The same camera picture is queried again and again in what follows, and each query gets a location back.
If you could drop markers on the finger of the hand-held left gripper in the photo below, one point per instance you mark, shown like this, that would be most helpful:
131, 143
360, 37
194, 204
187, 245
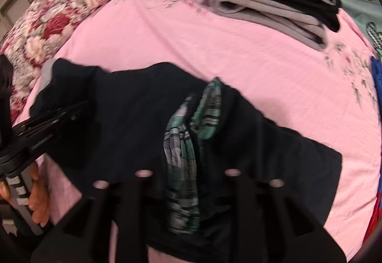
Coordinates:
53, 121

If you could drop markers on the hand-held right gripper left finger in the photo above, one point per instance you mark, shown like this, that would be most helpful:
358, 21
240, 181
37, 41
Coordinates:
143, 191

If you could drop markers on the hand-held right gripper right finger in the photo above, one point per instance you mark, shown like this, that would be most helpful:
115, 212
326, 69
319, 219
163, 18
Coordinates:
238, 191

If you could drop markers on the navy pants with bear patch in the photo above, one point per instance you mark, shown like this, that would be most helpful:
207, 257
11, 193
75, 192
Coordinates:
119, 108

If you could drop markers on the grey fleece folded pants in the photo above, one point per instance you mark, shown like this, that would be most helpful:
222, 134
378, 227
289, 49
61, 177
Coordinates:
268, 15

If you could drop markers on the person's left hand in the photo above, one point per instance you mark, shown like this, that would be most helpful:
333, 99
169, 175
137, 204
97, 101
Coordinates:
40, 200

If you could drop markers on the pink floral bed sheet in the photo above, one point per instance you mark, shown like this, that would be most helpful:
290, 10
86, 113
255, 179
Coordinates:
179, 36

